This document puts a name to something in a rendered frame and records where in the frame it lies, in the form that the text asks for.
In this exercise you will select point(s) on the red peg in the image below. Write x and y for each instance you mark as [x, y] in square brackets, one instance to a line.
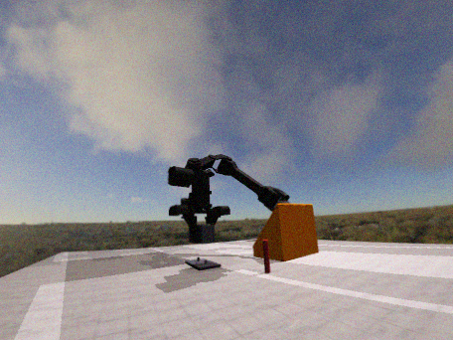
[266, 256]

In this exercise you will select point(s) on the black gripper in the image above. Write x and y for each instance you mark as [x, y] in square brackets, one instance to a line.
[201, 201]

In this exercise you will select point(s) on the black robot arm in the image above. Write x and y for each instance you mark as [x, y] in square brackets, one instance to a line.
[194, 173]

